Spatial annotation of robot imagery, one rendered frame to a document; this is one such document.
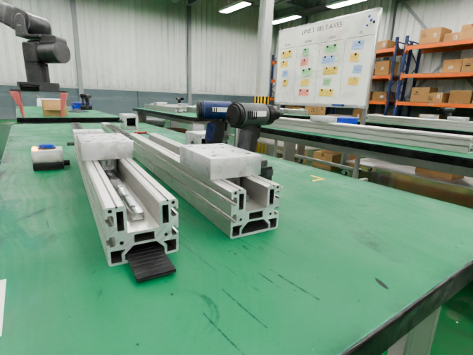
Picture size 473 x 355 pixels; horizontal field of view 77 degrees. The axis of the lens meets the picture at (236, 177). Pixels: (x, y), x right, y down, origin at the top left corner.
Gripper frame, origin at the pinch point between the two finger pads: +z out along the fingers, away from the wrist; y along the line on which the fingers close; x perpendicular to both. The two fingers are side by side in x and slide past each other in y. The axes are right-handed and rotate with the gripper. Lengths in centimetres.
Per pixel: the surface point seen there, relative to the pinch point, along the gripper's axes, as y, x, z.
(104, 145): 12.1, -35.9, 4.8
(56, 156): 2.1, -3.8, 12.0
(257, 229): 33, -67, 16
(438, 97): 939, 359, -26
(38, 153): -2.4, -3.8, 11.1
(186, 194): 27, -47, 15
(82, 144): 7.8, -35.8, 4.4
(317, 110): 385, 271, 8
